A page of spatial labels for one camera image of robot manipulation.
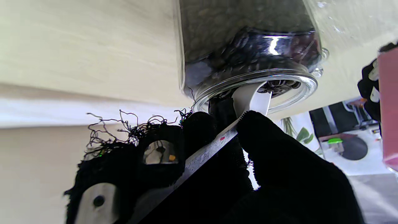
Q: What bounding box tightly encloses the pink square coffee jar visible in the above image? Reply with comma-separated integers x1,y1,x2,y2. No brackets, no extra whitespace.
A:
378,47,398,173

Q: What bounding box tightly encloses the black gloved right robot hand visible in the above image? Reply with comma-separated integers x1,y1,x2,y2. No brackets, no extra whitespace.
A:
64,96,364,224

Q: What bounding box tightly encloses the small green houseplant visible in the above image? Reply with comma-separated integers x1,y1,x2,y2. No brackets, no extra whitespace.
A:
281,118,322,154

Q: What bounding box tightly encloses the glass jar of coffee beans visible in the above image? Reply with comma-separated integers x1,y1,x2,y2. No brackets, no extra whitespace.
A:
177,0,330,114

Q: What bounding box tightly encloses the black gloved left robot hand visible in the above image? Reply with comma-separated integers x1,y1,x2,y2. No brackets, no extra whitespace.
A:
358,40,398,122

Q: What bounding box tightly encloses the white plastic spoon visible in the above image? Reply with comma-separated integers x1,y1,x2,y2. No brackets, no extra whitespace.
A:
131,82,272,224

